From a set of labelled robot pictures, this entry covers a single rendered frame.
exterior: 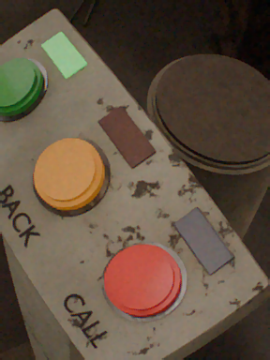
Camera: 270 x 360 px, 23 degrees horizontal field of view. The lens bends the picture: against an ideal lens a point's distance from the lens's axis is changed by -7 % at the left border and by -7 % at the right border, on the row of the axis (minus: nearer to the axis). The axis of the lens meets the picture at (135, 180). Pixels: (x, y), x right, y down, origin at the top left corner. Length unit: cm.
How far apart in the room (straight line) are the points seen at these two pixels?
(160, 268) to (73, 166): 8
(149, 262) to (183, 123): 18
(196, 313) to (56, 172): 11
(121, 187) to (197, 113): 16
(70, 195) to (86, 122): 5
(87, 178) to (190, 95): 18
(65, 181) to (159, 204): 5
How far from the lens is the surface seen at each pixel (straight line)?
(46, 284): 38
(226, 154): 51
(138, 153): 39
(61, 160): 39
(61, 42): 44
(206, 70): 56
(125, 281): 36
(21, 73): 43
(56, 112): 42
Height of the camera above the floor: 94
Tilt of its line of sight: 59 degrees down
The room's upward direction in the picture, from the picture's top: 10 degrees clockwise
